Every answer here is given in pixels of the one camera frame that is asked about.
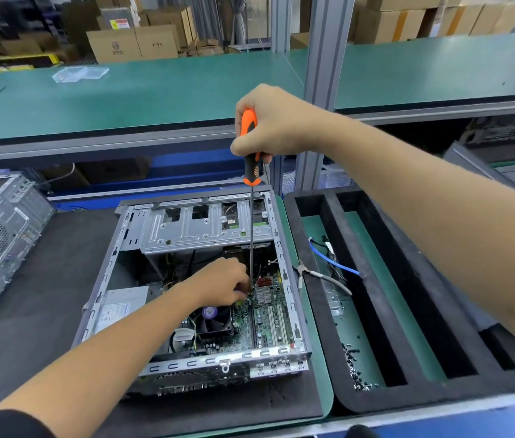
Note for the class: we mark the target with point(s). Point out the person's left hand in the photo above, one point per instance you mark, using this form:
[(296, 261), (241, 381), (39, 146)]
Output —
[(214, 282)]

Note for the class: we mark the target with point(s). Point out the small silver metal bracket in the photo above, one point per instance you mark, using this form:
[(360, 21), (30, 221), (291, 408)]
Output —
[(335, 301)]

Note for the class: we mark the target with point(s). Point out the silver power supply unit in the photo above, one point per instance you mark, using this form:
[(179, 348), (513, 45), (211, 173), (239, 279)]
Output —
[(118, 307)]

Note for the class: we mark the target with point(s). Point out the person's left forearm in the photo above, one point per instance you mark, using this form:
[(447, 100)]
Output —
[(102, 360)]

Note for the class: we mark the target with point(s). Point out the black processor cooler fan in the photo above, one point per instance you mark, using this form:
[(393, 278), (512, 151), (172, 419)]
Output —
[(212, 321)]

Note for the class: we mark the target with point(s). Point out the black work mat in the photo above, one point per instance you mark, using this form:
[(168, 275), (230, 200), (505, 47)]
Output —
[(24, 323)]

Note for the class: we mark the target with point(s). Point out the pile of small black screws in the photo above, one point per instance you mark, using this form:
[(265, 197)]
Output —
[(358, 367)]

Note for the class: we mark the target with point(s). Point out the person's right hand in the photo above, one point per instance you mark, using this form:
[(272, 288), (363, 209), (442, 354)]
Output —
[(285, 123)]

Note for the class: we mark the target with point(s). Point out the silver metal drive cage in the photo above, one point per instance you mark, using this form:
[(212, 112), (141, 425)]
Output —
[(193, 230)]

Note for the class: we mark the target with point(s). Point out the cardboard box with round logo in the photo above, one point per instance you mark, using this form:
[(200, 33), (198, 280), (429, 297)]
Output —
[(113, 46)]

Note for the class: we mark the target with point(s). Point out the stack of brown cardboard boxes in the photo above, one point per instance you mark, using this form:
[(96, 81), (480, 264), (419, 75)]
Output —
[(431, 15)]

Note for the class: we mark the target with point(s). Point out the person's right forearm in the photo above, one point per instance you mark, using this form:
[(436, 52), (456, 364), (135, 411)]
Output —
[(444, 214)]

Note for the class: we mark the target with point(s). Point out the open grey desktop computer case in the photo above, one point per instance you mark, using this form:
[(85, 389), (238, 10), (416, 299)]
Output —
[(184, 223)]

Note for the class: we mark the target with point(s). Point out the person's right fingers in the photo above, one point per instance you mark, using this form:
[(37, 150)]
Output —
[(250, 152)]

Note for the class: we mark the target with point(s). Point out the green computer motherboard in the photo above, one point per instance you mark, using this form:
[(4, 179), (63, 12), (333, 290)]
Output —
[(271, 317)]

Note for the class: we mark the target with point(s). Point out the grey computer side panel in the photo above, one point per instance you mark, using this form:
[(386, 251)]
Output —
[(481, 166)]

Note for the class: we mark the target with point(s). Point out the plain brown cardboard box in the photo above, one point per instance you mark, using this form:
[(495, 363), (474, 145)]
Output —
[(157, 41)]

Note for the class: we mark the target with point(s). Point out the person's left fingers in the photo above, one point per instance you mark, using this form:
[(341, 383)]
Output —
[(241, 278)]

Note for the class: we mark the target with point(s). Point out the thin aluminium frame post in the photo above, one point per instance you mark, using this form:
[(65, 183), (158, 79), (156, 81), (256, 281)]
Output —
[(281, 22)]

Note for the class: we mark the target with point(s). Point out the black sleeve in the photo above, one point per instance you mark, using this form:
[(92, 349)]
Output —
[(6, 426)]

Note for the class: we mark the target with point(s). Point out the black foam sorting tray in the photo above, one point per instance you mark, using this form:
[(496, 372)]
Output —
[(412, 314)]

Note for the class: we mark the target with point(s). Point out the clear plastic tray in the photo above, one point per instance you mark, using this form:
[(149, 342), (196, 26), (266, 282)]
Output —
[(79, 73)]

